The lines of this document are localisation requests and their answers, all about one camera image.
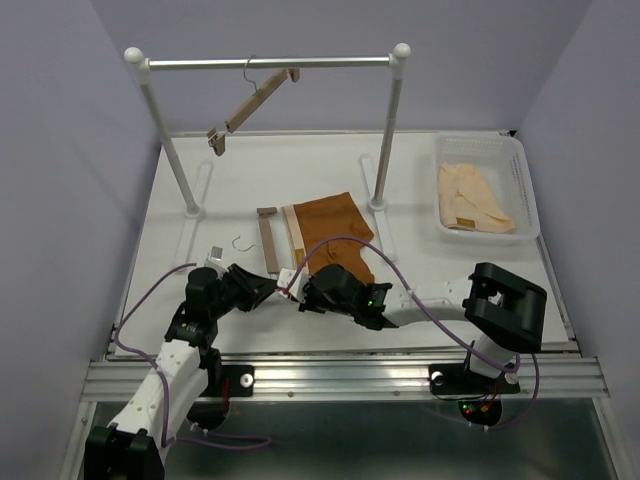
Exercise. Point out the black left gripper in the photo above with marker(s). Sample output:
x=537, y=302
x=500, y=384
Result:
x=254, y=288

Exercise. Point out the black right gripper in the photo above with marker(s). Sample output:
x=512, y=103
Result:
x=308, y=305

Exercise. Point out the brown boxer underwear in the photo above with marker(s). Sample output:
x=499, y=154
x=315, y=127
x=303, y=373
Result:
x=311, y=222

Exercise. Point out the wooden clip hanger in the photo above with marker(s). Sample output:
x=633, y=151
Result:
x=217, y=139
x=244, y=246

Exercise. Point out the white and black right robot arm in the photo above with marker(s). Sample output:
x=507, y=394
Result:
x=494, y=314

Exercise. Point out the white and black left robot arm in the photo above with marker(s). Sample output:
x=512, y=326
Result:
x=136, y=442

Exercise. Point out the beige underwear in basket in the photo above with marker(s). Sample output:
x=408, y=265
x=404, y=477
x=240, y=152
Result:
x=467, y=202

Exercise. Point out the white plastic basket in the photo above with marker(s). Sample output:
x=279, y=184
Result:
x=502, y=160

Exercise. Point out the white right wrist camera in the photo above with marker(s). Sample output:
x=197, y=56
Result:
x=291, y=287

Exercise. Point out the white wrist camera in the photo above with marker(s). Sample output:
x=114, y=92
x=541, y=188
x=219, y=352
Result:
x=213, y=260
x=291, y=287

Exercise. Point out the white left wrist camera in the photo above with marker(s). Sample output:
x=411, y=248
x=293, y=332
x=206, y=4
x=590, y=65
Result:
x=213, y=260

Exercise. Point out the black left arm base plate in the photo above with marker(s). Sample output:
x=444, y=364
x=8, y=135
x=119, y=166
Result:
x=230, y=381

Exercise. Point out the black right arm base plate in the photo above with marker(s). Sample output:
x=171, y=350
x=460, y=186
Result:
x=455, y=379

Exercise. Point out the aluminium mounting rail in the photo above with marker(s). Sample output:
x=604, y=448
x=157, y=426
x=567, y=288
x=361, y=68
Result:
x=397, y=376

